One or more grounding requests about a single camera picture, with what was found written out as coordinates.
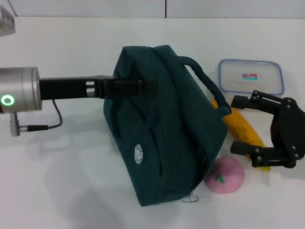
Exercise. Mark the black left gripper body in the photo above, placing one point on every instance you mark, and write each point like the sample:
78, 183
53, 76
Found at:
66, 87

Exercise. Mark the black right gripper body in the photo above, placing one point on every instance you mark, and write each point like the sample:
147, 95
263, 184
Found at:
290, 131

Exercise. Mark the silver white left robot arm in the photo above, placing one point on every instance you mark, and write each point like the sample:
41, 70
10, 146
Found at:
21, 88

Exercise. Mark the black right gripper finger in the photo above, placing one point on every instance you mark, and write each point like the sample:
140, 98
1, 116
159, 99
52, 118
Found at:
262, 102
264, 157

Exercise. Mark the clear blue-rimmed plastic container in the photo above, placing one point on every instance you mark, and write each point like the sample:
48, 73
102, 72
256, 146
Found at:
250, 71

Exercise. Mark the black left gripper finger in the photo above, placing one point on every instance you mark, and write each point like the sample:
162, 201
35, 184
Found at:
128, 87

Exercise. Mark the pink toy peach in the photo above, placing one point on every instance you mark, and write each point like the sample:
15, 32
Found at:
226, 174

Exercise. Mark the yellow toy banana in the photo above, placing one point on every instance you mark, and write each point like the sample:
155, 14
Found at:
240, 126

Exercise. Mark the dark teal insulated bag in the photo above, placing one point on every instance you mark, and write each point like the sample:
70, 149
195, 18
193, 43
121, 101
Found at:
162, 133

